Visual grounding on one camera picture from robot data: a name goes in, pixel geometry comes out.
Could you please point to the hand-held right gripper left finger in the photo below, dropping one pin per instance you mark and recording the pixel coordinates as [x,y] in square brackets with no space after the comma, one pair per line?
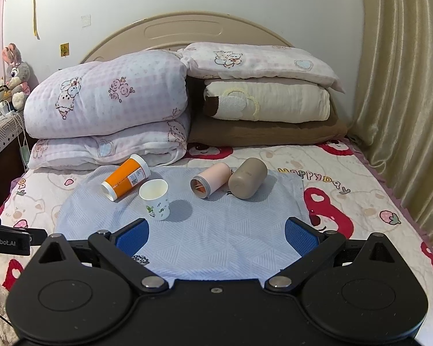
[133,237]

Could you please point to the cream yellow pillow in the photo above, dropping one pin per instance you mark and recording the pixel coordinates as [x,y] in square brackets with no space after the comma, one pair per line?
[285,101]

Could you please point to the yellow wall sticker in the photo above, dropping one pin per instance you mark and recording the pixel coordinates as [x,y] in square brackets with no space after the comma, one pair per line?
[64,49]

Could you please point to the orange cup with white lid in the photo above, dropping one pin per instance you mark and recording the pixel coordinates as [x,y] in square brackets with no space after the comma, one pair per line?
[124,178]

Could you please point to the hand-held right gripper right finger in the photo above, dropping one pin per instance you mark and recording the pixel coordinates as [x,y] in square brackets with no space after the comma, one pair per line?
[301,238]

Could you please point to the white paper cup green print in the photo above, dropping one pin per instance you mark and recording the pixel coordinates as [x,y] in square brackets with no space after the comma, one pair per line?
[156,205]

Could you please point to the beige bed headboard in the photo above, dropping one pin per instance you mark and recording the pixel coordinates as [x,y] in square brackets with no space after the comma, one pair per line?
[184,29]

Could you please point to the pink bear print pillow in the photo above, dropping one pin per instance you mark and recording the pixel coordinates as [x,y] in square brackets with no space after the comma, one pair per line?
[259,61]

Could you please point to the yellow tape strip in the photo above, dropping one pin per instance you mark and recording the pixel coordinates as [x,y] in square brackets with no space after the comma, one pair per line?
[35,10]

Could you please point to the brown pillow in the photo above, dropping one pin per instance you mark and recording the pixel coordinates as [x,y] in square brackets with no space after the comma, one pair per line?
[267,131]

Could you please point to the pink cup with grey rim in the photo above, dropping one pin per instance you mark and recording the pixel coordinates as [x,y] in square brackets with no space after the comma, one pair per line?
[214,176]

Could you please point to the folded pink checkered quilt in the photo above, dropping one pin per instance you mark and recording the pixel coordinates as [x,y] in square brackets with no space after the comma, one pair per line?
[104,115]

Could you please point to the light blue quilted mat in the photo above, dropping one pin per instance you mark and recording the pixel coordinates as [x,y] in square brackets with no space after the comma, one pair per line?
[216,238]

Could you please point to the bedside table with patterned cloth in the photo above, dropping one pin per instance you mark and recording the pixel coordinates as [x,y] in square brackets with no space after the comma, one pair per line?
[0,133]

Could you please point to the beige pleated curtain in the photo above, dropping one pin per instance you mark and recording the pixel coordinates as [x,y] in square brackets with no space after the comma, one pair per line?
[400,97]

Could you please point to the white wall plate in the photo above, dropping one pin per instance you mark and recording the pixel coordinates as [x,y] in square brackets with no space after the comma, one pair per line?
[86,20]

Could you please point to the taupe cup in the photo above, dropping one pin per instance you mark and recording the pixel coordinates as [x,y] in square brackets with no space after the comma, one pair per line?
[247,180]

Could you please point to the grey rabbit plush toy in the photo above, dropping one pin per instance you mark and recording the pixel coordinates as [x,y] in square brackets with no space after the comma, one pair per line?
[16,72]

